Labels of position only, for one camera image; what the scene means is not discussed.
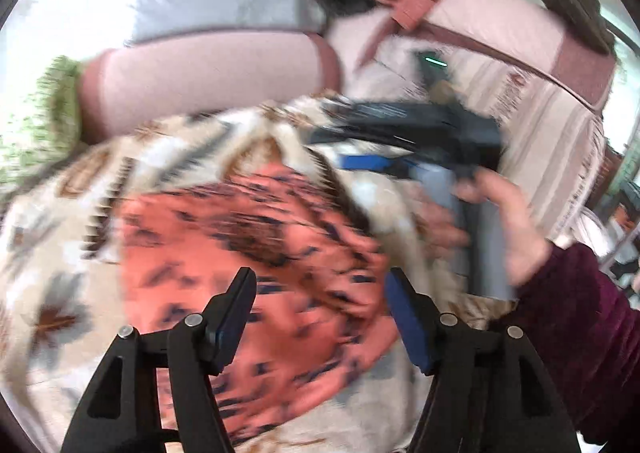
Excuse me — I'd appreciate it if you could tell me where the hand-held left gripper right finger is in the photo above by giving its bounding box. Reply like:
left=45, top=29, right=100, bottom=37
left=384, top=267, right=583, bottom=453

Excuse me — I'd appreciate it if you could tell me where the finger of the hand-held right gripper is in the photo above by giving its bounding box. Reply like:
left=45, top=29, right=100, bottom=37
left=304, top=126, right=421, bottom=154
left=339, top=152, right=426, bottom=180

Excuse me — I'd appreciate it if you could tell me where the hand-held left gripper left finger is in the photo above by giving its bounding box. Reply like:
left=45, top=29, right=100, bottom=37
left=60, top=267, right=258, bottom=453

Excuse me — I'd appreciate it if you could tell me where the orange floral small garment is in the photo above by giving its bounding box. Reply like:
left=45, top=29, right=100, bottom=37
left=117, top=164, right=403, bottom=434

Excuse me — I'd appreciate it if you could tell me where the person's right forearm maroon sleeve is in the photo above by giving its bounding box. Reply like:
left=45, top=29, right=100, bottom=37
left=492, top=242, right=640, bottom=449

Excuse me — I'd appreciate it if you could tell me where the person's right hand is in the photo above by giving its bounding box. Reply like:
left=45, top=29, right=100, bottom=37
left=414, top=169, right=555, bottom=291

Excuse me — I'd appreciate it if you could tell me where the pale striped sheet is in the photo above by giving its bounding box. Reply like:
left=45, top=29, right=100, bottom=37
left=477, top=50, right=610, bottom=241

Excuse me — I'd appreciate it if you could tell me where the dark brown furry object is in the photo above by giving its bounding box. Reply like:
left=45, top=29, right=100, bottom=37
left=539, top=0, right=617, bottom=55

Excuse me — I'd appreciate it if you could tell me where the cream leaf-print blanket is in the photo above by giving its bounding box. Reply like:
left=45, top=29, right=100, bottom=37
left=0, top=93, right=501, bottom=453

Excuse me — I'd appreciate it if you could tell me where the dark furniture with clutter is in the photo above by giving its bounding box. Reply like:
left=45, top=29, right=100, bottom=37
left=597, top=140, right=640, bottom=296

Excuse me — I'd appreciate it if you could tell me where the green and white checked pillow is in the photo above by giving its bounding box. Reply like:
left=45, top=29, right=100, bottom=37
left=0, top=54, right=87, bottom=196

